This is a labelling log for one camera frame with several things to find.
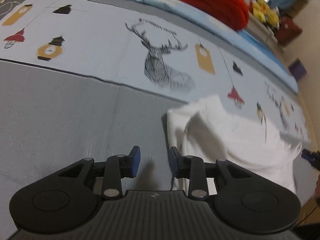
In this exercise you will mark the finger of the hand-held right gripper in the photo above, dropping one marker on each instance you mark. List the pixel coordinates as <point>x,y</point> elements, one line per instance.
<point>310,156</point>

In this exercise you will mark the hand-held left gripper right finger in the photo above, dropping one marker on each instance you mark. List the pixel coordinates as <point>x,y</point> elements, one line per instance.
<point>173,162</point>

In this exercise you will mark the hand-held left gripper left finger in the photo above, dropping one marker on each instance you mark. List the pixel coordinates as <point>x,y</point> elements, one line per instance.
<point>135,161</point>

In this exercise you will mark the white long-sleeve shirt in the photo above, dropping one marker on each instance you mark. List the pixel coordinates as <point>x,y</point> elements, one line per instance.
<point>237,145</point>

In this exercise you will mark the person's right hand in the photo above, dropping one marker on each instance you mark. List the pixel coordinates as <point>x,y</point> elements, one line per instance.
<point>318,186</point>

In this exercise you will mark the purple box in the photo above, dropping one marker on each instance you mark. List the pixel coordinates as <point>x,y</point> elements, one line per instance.
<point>298,69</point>

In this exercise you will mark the dark red cushion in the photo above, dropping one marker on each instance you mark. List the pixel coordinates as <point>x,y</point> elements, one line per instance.
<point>288,31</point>

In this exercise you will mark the yellow plush toy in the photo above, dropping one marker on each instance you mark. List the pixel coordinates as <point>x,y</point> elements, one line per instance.
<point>260,8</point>
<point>272,18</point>

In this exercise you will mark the light blue blanket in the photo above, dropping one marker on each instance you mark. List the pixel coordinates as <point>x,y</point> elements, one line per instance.
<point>175,7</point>

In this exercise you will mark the red folded blanket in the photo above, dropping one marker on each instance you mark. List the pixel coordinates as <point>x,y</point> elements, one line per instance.
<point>212,0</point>

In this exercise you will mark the wooden bed frame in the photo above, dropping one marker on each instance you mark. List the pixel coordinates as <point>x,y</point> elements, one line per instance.
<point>310,110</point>

